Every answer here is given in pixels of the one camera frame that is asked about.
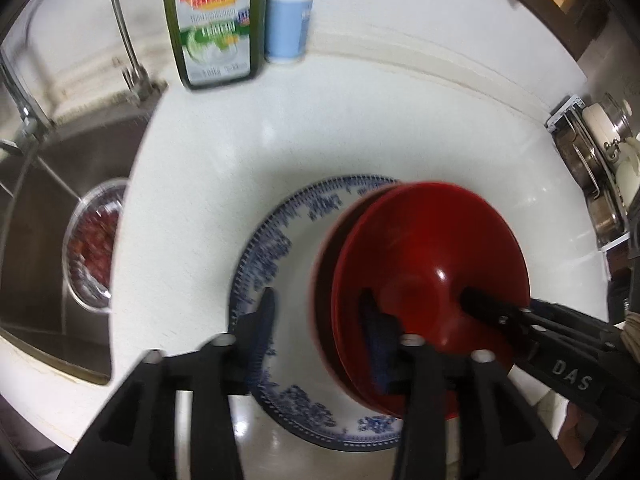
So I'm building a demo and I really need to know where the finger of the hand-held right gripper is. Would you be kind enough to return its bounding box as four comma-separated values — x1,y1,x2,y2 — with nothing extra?
459,286,538,333
530,299,626,348

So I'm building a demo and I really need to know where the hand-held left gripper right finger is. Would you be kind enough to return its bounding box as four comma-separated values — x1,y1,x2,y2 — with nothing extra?
360,297,566,480

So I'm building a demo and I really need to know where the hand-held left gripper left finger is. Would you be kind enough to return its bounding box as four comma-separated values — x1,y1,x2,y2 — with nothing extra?
57,287,278,480

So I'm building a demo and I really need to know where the small blue patterned plate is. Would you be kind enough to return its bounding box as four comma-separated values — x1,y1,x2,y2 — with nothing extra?
228,175,406,453

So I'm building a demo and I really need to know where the red and black bowl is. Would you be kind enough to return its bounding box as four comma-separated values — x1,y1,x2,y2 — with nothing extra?
314,181,531,418

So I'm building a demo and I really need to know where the cream ceramic pot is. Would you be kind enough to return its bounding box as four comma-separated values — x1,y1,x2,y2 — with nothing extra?
615,132,640,206

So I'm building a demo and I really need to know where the wide steel pot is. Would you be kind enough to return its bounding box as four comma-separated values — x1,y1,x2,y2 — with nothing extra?
554,127,608,196

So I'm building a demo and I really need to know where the steel strainer bowl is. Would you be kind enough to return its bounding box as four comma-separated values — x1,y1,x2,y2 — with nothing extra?
62,178,130,313

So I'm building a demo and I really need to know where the white enamel pot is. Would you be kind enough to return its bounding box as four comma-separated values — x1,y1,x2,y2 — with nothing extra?
582,102,623,148

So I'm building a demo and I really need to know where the white steel pot rack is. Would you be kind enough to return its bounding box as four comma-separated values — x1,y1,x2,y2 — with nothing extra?
545,96,640,256

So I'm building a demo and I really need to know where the steel pot with lid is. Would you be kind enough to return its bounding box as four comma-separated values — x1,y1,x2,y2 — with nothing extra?
600,92,636,136

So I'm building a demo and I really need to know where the steel sink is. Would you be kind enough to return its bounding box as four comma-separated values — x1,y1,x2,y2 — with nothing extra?
0,80,168,386

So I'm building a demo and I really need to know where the green dish soap bottle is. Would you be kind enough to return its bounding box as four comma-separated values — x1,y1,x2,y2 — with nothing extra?
161,0,268,92

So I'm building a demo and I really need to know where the white blue pump bottle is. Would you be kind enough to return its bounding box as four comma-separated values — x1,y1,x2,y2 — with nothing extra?
263,0,315,65

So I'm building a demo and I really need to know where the thick steel kitchen faucet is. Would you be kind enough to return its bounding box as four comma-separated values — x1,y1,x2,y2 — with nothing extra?
0,35,56,156

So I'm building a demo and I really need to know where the thin curved steel faucet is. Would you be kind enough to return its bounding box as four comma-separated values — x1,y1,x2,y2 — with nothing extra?
22,0,168,106

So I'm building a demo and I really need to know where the steel pot with handle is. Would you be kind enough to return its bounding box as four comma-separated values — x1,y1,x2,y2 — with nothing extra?
587,192,633,251

